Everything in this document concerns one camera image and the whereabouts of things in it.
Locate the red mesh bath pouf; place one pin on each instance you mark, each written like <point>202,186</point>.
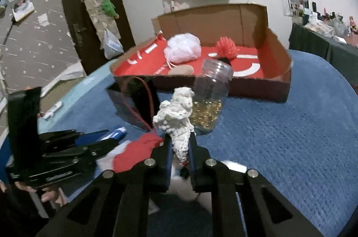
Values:
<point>226,48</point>

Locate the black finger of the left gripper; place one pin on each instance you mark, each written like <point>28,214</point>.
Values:
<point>76,153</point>
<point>73,137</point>

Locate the blue white tube package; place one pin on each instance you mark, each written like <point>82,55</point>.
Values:
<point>89,138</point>

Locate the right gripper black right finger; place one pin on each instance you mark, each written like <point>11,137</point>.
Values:
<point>244,204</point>

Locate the brown round powder puff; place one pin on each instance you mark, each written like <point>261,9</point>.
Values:
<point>185,70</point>

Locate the red knitted pouch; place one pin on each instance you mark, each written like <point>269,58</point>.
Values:
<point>136,151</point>

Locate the white mesh bath pouf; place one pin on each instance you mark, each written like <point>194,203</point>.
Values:
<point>182,48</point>

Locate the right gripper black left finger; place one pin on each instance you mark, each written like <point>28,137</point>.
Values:
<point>116,204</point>

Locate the green plush toy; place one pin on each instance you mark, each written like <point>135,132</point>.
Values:
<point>109,9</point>

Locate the black floral gift box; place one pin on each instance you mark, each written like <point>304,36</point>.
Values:
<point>136,100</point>

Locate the dark green tablecloth table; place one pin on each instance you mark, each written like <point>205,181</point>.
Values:
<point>343,57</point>

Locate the clear plastic bag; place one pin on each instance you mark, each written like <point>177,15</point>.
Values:
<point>111,45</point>

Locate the white cotton wad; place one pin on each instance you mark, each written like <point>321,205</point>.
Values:
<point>180,186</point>

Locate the cream crocheted item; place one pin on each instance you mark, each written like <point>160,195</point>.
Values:
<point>173,118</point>

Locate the clear jar with gold beads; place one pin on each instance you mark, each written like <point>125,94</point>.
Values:
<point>211,88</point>

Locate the person left hand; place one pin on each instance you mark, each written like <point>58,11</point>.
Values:
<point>19,195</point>

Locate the dark wooden door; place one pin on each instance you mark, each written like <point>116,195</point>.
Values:
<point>87,23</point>

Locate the framed picture on wall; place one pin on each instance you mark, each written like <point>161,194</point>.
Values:
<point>21,9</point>

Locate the brown cardboard box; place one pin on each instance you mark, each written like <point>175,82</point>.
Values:
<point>247,26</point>

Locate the blue textured blanket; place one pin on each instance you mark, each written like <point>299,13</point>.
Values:
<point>306,147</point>

